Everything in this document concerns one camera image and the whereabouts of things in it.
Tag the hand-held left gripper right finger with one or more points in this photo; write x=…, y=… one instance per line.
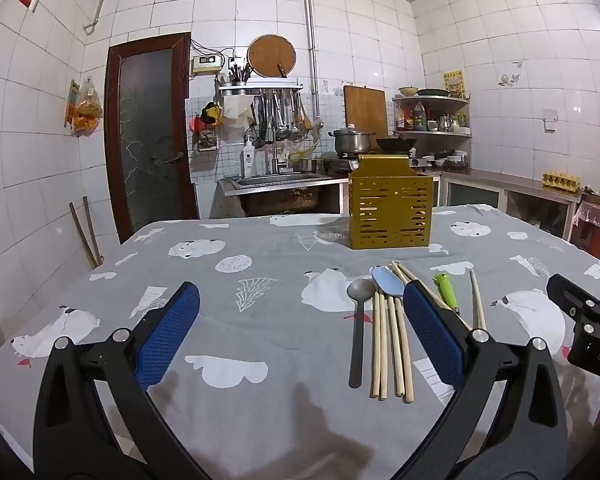
x=432, y=332

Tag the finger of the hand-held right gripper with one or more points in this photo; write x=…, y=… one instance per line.
x=565, y=292

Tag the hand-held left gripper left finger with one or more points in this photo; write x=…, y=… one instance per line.
x=167, y=332

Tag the group of wooden chopsticks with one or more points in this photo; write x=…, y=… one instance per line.
x=382, y=350

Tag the blue spoon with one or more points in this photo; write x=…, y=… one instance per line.
x=387, y=280

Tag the grey spoon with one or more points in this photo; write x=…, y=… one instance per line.
x=359, y=330

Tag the yellow perforated utensil holder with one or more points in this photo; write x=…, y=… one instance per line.
x=390, y=210

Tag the grey printed tablecloth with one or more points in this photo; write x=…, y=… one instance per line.
x=260, y=310

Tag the yellow egg carton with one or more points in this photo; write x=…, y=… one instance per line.
x=562, y=181

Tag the kitchen counter with cabinets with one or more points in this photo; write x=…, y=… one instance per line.
x=505, y=195

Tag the thin wooden stick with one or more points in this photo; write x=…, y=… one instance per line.
x=93, y=232
x=82, y=235

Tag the bowls on counter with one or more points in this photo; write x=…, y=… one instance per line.
x=447, y=160

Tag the steel kitchen sink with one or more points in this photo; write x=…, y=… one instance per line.
x=280, y=180

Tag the black wok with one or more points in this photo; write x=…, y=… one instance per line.
x=396, y=144

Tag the white soap bottle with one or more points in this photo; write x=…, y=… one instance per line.
x=249, y=157

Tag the brown wooden door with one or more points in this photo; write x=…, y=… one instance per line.
x=147, y=135

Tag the steel corner shelf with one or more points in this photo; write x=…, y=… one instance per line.
x=440, y=132

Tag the steel faucet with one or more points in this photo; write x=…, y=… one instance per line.
x=278, y=165

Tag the steel pot with lid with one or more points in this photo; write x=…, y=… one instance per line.
x=352, y=142

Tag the small steel pot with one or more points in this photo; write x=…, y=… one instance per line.
x=307, y=165

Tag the row of condiment bottles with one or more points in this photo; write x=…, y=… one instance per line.
x=412, y=117

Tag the red and yellow hanging items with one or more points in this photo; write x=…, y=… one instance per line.
x=207, y=115

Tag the rectangular wooden cutting board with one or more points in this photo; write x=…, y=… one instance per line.
x=365, y=110

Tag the white hanging plastic bag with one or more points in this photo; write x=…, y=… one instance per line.
x=237, y=110

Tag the orange plastic bag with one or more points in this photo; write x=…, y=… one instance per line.
x=89, y=110

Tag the dark shallow pan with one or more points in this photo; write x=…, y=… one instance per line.
x=433, y=92

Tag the row of hanging steel ladles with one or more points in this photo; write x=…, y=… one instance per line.
x=280, y=120

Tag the beige bowl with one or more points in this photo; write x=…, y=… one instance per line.
x=408, y=91

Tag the white electrical control box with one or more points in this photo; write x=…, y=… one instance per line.
x=206, y=65

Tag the round wooden cutting board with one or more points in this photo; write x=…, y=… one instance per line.
x=270, y=55

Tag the white wall socket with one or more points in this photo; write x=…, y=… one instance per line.
x=550, y=120

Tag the wall hooks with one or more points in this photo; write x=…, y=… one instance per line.
x=510, y=79

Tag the yellow wall poster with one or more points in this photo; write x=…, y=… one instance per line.
x=454, y=84

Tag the metal wall utensil rack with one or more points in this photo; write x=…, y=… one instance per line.
x=260, y=87

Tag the grey vertical wall pipe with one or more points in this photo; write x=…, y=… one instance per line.
x=311, y=50

